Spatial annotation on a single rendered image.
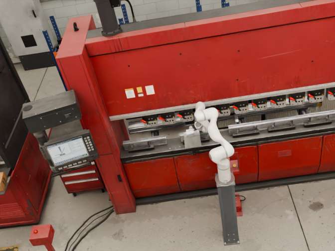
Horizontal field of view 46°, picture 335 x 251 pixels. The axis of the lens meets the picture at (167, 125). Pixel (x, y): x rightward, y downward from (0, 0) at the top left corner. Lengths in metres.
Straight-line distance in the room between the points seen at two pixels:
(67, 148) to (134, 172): 1.07
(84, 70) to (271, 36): 1.78
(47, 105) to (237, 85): 1.90
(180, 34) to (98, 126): 1.27
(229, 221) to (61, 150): 1.88
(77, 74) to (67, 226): 2.24
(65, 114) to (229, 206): 1.86
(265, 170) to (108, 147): 1.89
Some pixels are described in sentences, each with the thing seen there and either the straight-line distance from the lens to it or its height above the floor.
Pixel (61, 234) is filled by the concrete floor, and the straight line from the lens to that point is 5.30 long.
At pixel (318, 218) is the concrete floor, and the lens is 4.96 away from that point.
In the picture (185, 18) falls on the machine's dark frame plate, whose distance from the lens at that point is 3.92.
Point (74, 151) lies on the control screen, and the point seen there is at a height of 1.43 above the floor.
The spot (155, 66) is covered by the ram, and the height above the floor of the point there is 1.92.
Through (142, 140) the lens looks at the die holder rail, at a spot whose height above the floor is 0.97.
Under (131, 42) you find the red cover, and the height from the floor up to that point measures 2.24.
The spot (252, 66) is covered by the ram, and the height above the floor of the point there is 1.74.
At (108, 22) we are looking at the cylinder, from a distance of 3.84.
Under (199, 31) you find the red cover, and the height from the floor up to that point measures 2.24.
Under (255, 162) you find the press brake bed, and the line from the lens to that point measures 4.81.
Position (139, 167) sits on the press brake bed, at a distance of 4.70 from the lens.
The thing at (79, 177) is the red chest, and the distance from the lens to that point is 5.28.
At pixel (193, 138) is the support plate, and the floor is 1.00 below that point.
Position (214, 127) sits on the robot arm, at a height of 1.54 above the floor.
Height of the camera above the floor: 3.95
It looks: 39 degrees down
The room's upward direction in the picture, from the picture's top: 12 degrees counter-clockwise
